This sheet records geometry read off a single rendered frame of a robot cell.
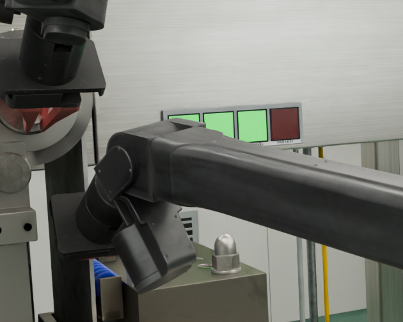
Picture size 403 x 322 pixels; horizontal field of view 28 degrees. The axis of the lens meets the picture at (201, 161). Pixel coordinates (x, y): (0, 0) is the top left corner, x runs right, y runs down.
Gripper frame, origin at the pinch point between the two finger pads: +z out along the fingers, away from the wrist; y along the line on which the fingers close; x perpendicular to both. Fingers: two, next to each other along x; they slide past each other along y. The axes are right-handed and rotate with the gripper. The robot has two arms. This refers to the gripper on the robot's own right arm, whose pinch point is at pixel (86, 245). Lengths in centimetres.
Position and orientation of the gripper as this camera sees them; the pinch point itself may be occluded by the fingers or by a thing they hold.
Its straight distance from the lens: 94.3
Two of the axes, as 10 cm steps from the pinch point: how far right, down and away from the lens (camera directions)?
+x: -2.1, -9.1, 3.5
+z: -3.1, 4.0, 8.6
